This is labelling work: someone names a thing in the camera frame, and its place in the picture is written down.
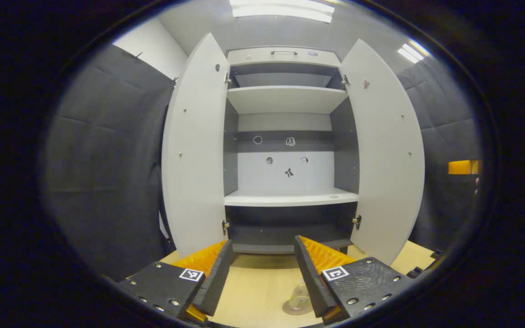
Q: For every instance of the small ceiling light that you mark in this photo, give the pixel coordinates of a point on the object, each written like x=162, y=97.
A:
x=413, y=52

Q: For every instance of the black plastic bracket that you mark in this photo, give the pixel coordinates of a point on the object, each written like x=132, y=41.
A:
x=436, y=253
x=416, y=273

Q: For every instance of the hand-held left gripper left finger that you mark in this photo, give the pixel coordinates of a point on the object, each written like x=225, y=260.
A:
x=217, y=282

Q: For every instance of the black backdrop cloth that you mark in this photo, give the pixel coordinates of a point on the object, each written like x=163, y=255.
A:
x=440, y=127
x=107, y=159

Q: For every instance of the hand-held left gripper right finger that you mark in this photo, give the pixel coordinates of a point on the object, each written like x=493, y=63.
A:
x=310, y=282

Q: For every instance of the grey cabinet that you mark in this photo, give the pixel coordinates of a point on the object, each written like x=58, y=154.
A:
x=285, y=98

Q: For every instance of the large ceiling light panel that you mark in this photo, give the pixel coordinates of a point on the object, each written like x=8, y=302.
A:
x=283, y=10

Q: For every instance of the clear plastic bottle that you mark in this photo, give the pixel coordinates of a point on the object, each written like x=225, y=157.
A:
x=300, y=298

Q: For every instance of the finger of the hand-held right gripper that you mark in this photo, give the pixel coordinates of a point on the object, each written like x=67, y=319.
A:
x=465, y=167

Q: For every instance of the grey cabinet door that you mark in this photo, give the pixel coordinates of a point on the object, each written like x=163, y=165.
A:
x=385, y=173
x=194, y=159

